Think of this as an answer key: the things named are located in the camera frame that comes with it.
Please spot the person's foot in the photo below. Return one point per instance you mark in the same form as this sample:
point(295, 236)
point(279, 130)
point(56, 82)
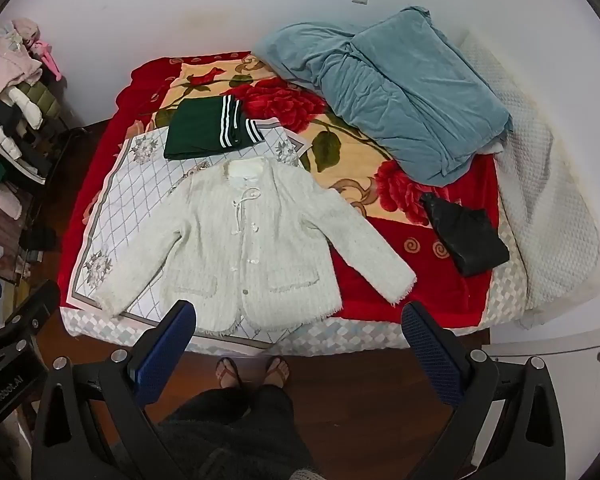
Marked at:
point(228, 374)
point(276, 371)

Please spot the pink garment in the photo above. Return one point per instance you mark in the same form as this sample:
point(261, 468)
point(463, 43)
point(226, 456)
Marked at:
point(10, 55)

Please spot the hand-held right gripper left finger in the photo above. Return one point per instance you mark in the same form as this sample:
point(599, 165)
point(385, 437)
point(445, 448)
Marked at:
point(155, 360)

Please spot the white fuzzy jacket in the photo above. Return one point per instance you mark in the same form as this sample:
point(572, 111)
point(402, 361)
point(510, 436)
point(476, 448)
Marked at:
point(240, 240)

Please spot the person's dark pants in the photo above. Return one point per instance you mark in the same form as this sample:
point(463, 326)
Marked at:
point(240, 435)

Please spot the green garment with white stripes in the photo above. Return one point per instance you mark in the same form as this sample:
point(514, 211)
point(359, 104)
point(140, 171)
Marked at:
point(195, 130)

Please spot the white quilted bedspread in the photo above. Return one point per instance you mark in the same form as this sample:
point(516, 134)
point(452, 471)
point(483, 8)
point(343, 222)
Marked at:
point(540, 200)

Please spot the black cloth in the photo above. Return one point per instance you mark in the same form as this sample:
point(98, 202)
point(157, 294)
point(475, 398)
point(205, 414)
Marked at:
point(467, 235)

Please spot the person's left foot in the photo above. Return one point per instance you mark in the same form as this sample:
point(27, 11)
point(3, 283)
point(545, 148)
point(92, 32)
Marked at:
point(228, 374)

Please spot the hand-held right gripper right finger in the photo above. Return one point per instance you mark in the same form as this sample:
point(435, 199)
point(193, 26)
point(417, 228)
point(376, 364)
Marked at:
point(435, 355)

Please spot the white diamond patterned cloth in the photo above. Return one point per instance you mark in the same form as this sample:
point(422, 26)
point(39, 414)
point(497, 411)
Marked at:
point(130, 185)

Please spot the white cabinet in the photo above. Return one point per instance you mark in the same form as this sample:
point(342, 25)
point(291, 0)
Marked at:
point(570, 370)

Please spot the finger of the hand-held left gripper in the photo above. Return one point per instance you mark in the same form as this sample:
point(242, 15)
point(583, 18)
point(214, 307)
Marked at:
point(27, 312)

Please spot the bed with checkered sheet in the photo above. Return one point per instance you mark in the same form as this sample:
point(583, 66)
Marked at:
point(355, 336)

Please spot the person's right foot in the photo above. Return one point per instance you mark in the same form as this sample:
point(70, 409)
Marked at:
point(276, 371)

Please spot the blue blanket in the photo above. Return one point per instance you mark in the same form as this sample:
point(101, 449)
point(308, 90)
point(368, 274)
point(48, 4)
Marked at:
point(405, 95)

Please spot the clothes rack with clothes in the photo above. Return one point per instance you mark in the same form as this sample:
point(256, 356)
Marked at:
point(10, 135)

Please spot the red floral blanket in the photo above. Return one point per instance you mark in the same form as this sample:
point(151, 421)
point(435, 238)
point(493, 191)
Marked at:
point(280, 105)

